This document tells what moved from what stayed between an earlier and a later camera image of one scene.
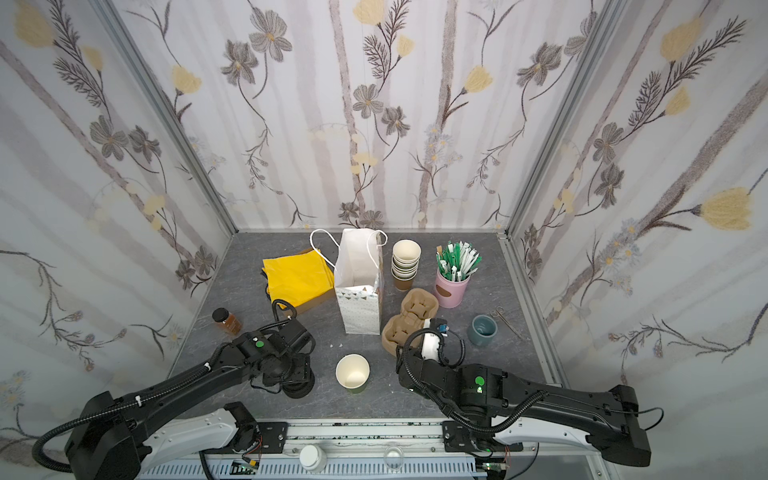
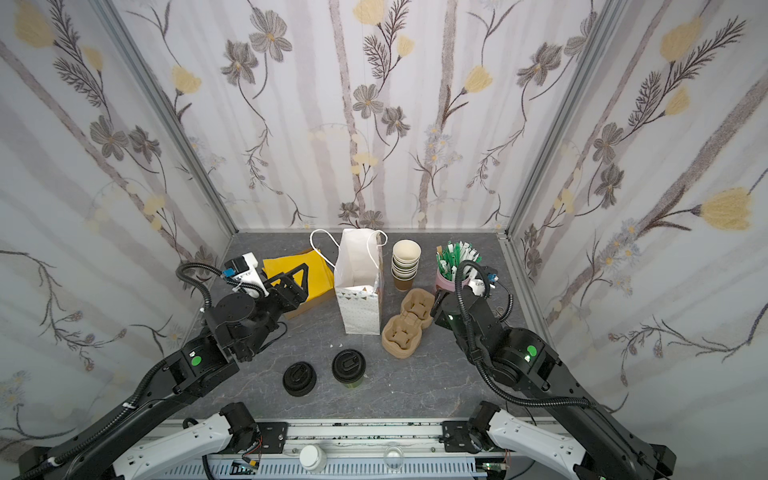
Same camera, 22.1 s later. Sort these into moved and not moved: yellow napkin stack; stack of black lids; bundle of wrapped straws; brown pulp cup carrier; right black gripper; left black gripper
Moved: right black gripper; left black gripper
Not moved: bundle of wrapped straws; stack of black lids; yellow napkin stack; brown pulp cup carrier
